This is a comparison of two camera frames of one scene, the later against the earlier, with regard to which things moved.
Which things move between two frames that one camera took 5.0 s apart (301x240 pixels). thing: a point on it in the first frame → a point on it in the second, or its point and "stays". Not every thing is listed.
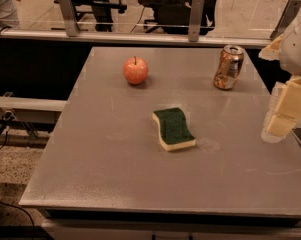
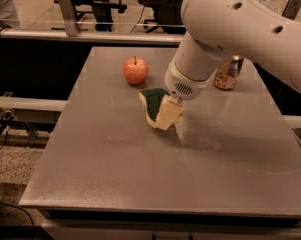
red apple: [135, 70] stays
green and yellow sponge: [173, 130] → [152, 99]
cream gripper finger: [294, 100] → [170, 112]
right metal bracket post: [288, 15] stays
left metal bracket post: [65, 0] stays
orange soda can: [229, 66] stays
